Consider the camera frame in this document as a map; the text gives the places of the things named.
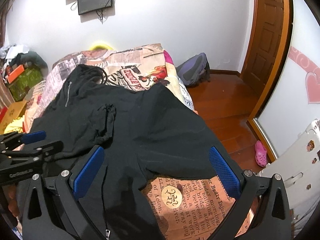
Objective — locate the red white box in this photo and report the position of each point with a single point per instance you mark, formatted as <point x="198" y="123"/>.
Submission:
<point x="3" y="112"/>

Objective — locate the red striped curtain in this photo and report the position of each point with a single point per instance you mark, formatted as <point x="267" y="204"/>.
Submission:
<point x="6" y="97"/>

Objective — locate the black zip hoodie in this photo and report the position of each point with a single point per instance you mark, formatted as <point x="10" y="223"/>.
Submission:
<point x="120" y="139"/>

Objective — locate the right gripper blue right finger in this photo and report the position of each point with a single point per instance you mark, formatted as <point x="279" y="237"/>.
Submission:
<point x="272" y="220"/>

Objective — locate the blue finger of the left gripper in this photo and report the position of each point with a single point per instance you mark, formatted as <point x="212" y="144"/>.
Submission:
<point x="29" y="138"/>
<point x="45" y="150"/>

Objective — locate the green patterned storage box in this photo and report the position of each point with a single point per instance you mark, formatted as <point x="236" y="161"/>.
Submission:
<point x="24" y="82"/>

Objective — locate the white clothes pile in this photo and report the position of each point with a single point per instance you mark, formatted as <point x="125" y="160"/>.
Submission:
<point x="8" y="53"/>

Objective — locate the newspaper print bed cover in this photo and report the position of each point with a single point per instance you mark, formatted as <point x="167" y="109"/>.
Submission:
<point x="140" y="104"/>

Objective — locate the yellow fleece blanket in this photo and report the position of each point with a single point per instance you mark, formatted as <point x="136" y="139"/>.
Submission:
<point x="17" y="125"/>

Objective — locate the person's left hand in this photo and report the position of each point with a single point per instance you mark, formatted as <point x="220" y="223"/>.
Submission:
<point x="12" y="204"/>

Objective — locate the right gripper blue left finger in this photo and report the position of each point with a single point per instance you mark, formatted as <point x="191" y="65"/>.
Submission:
<point x="52" y="209"/>

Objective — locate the pink croc shoe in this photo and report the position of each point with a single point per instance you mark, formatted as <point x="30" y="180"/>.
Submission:
<point x="260" y="154"/>

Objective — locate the wooden lap desk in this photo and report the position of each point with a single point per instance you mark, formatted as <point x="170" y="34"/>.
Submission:
<point x="14" y="111"/>

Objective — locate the white wardrobe sliding door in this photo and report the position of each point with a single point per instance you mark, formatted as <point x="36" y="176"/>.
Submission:
<point x="294" y="102"/>

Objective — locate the purple grey backpack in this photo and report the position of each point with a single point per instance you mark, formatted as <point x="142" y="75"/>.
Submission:
<point x="194" y="71"/>

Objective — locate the orange box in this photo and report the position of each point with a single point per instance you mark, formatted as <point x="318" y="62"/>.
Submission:
<point x="15" y="73"/>

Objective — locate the dark green jacket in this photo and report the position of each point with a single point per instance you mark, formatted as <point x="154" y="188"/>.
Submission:
<point x="34" y="59"/>

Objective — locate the white folding panel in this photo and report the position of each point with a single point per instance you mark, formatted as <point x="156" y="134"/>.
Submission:
<point x="299" y="169"/>

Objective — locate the brown wooden door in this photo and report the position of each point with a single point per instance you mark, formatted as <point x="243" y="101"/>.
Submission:
<point x="264" y="43"/>

